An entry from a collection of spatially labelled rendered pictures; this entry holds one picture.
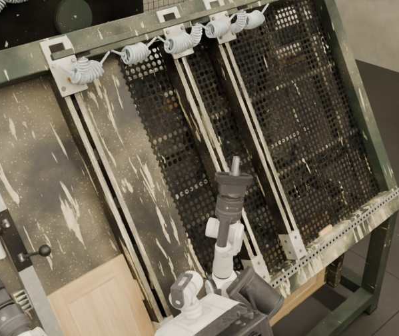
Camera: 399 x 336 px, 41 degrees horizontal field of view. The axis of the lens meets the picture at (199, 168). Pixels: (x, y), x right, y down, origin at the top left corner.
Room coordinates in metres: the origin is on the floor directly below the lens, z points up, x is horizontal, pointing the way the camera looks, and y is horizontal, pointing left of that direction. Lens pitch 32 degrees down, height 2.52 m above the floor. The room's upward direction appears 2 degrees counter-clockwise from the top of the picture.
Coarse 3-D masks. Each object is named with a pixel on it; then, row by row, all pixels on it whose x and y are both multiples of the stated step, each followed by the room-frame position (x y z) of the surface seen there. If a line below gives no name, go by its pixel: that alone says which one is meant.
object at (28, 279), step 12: (0, 204) 1.37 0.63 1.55; (12, 264) 1.28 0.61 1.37; (24, 276) 1.26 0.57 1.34; (36, 276) 1.27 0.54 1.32; (24, 288) 1.24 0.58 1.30; (36, 288) 1.25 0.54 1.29; (36, 300) 1.23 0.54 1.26; (36, 312) 1.20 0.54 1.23; (48, 312) 1.22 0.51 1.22; (48, 324) 1.19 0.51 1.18
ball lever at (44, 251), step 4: (40, 248) 1.25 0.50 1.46; (44, 248) 1.25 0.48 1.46; (48, 248) 1.25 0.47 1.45; (36, 252) 1.26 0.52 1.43; (40, 252) 1.24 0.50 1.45; (44, 252) 1.24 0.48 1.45; (48, 252) 1.25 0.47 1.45; (20, 256) 1.28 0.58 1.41; (24, 256) 1.27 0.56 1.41; (28, 256) 1.27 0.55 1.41; (44, 256) 1.24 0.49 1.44; (20, 260) 1.27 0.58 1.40; (24, 260) 1.27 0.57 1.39
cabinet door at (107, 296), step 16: (96, 272) 1.38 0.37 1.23; (112, 272) 1.40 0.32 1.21; (128, 272) 1.43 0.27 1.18; (64, 288) 1.30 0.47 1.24; (80, 288) 1.32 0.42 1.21; (96, 288) 1.35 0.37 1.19; (112, 288) 1.37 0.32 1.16; (128, 288) 1.39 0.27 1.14; (64, 304) 1.27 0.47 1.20; (80, 304) 1.29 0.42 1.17; (96, 304) 1.31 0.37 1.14; (112, 304) 1.34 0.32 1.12; (128, 304) 1.36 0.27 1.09; (64, 320) 1.24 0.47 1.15; (80, 320) 1.26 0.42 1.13; (96, 320) 1.28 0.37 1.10; (112, 320) 1.30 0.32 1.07; (128, 320) 1.33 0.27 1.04; (144, 320) 1.35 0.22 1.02
